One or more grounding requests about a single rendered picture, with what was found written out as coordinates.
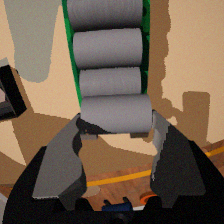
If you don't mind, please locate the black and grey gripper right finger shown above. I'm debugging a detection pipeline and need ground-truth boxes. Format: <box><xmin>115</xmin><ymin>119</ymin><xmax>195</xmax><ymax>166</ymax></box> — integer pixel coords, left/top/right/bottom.
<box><xmin>150</xmin><ymin>109</ymin><xmax>224</xmax><ymax>224</ymax></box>

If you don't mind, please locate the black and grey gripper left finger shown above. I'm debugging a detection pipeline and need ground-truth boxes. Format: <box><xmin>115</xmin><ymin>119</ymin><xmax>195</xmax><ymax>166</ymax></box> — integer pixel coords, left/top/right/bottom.
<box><xmin>2</xmin><ymin>113</ymin><xmax>87</xmax><ymax>224</ymax></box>

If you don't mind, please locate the grey cylinder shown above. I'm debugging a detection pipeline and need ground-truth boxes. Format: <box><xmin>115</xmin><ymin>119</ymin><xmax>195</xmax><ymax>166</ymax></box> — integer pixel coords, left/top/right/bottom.
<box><xmin>67</xmin><ymin>0</ymin><xmax>143</xmax><ymax>32</ymax></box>
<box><xmin>79</xmin><ymin>66</ymin><xmax>141</xmax><ymax>98</ymax></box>
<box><xmin>73</xmin><ymin>28</ymin><xmax>142</xmax><ymax>70</ymax></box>
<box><xmin>80</xmin><ymin>94</ymin><xmax>152</xmax><ymax>135</ymax></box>

